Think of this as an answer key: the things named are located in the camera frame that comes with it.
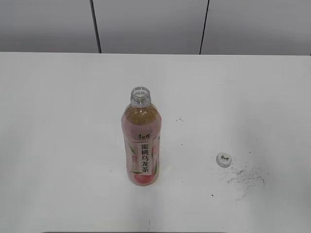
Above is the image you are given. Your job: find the pink peach oolong tea bottle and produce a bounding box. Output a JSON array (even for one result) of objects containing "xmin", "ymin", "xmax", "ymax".
[{"xmin": 121, "ymin": 86, "xmax": 162, "ymax": 186}]

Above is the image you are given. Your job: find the white bottle cap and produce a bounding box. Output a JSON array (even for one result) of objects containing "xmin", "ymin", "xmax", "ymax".
[{"xmin": 216, "ymin": 152, "xmax": 232, "ymax": 168}]

